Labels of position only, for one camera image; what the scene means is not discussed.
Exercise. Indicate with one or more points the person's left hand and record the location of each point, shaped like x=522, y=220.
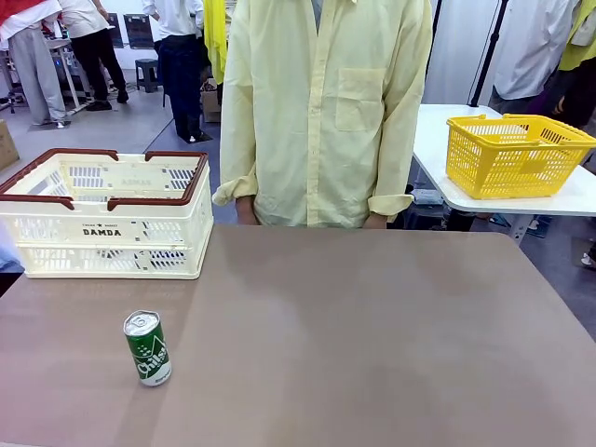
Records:
x=375, y=223

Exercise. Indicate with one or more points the person's right hand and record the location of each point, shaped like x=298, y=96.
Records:
x=245, y=212

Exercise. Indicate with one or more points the green Chilsung cider can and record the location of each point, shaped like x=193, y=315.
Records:
x=149, y=354

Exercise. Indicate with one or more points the person's left forearm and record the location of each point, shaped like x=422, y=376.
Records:
x=391, y=205

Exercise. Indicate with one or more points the person's right forearm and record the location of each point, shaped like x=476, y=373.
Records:
x=235, y=188

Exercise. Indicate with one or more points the yellow plastic basket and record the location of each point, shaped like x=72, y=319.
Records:
x=512, y=167

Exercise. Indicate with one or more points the black crate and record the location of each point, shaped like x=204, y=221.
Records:
x=410, y=216

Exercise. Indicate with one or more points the blue white packet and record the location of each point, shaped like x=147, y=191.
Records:
x=427, y=198

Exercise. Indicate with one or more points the white side table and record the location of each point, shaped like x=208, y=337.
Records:
x=433, y=153

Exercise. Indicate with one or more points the brown cardboard box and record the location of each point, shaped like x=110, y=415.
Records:
x=210, y=104

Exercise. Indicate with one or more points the person in pale yellow shirt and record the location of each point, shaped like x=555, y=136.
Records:
x=316, y=116

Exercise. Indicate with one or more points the person in white shirt dark trousers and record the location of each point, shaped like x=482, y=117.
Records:
x=181, y=70

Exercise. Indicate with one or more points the grey plastic stool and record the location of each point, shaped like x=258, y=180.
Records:
x=149, y=74

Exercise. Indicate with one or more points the person in bright yellow top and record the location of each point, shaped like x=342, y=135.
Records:
x=215, y=37

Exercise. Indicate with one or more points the black tripod pole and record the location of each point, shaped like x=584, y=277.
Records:
x=486, y=60

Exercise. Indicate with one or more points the person in white shirt black trousers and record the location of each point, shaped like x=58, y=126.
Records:
x=100, y=56

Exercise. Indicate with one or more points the shoe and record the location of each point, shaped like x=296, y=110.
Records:
x=590, y=258

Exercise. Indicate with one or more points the grey workshop desk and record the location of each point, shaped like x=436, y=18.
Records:
x=70, y=70

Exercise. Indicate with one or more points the person in white shirt grey trousers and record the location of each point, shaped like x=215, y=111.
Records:
x=526, y=46

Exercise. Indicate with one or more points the person in red top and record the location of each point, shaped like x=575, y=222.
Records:
x=32, y=70

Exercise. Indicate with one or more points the office chair base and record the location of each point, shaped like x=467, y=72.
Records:
x=11, y=102

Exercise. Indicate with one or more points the person in yellow-green vest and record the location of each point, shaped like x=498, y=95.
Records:
x=579, y=46

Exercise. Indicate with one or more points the black wall panel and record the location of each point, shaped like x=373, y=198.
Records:
x=139, y=30
x=116, y=30

